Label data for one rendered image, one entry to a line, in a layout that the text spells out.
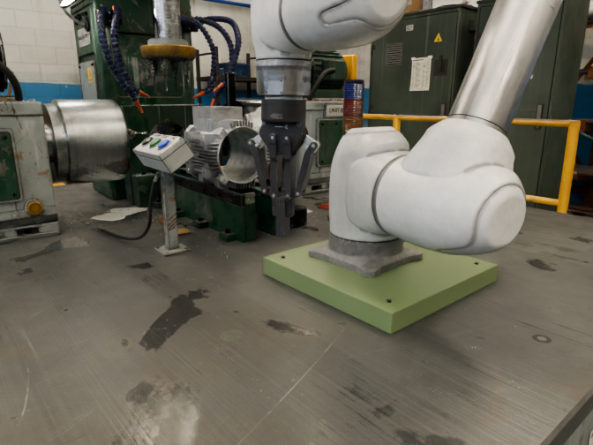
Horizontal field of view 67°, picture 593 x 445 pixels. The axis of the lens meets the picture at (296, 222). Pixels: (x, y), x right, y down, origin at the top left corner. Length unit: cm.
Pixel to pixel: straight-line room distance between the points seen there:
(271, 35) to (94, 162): 84
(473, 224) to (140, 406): 51
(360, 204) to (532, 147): 334
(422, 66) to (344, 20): 406
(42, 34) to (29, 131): 546
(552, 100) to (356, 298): 343
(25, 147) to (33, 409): 84
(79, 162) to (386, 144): 90
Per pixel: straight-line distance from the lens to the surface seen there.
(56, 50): 683
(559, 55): 410
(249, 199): 118
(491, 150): 76
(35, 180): 139
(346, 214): 89
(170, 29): 165
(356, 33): 60
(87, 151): 142
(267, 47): 74
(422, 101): 462
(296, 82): 74
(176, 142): 104
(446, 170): 74
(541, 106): 408
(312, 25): 63
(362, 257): 91
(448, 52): 451
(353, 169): 86
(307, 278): 87
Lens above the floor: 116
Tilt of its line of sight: 15 degrees down
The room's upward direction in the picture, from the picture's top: straight up
